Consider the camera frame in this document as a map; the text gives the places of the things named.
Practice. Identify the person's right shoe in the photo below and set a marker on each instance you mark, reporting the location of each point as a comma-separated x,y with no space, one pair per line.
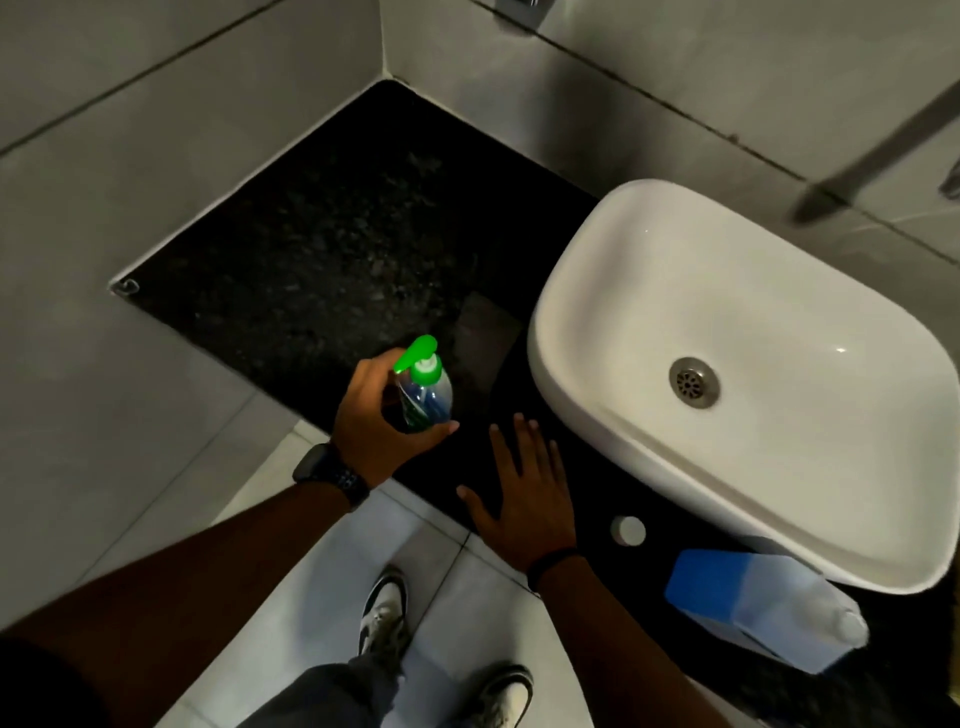
502,697

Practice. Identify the person's right hand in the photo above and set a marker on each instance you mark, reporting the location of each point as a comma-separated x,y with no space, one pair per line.
525,510

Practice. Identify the metal sink drain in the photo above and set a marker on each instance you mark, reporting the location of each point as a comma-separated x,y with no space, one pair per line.
694,382

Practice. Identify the person's left shoe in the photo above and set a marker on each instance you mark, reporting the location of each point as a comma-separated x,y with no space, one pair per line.
384,613

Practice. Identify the person's right middle finger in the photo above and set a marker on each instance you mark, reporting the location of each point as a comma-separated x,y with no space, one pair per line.
523,444

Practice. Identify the black smartwatch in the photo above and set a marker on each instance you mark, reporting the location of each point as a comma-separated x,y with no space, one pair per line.
330,472

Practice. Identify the person's shoe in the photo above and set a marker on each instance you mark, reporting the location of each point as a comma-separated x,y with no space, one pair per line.
384,613
502,697

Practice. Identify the black wristband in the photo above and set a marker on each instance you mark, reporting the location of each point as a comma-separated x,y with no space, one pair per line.
551,564

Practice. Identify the white ceramic sink basin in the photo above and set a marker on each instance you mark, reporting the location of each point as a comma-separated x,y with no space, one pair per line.
772,390

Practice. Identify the person's left hand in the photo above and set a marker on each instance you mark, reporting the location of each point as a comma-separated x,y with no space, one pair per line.
369,431

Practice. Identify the person's left forearm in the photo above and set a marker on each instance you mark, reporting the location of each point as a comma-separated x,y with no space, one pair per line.
187,585

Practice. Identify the blue and white plastic bottle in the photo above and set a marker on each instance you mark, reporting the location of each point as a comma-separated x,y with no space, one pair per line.
757,607

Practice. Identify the green pump soap bottle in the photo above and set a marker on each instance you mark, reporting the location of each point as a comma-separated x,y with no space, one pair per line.
424,390

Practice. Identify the white bottle cap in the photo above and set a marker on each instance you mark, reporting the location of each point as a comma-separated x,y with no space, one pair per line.
628,531

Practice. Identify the person's left thumb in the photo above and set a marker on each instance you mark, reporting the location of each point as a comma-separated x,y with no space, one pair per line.
429,436

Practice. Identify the person's right thumb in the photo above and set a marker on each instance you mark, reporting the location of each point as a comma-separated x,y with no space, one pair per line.
475,504

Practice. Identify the person's grey trouser leg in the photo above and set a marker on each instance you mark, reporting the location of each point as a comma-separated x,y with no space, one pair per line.
330,694

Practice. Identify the person's right forearm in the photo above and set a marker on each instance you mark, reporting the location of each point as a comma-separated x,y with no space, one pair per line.
622,652

